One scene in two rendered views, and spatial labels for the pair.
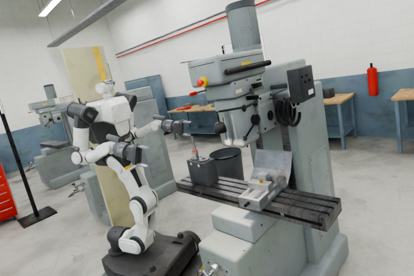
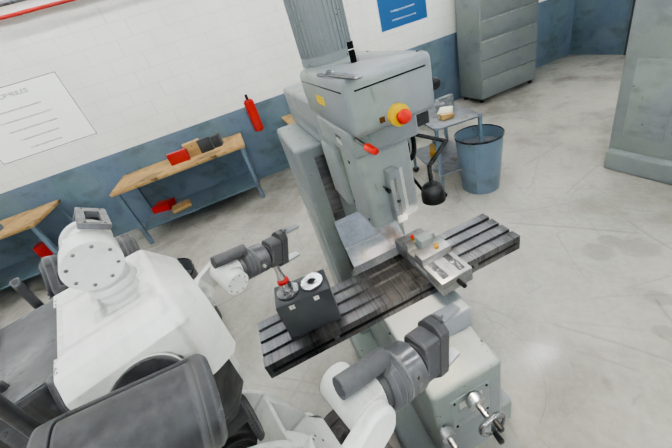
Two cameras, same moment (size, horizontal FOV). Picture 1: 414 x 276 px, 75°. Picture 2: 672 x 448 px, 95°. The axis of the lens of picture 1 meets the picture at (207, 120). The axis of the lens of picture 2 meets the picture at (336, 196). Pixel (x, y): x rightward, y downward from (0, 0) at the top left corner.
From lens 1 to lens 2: 1.56 m
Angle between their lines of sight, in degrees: 57
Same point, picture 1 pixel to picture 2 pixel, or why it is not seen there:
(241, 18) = not seen: outside the picture
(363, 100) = (250, 139)
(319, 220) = (514, 241)
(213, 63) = (422, 68)
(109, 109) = (212, 315)
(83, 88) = not seen: outside the picture
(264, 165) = (359, 235)
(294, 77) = not seen: hidden behind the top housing
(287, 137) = not seen: hidden behind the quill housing
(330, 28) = (179, 55)
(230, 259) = (493, 363)
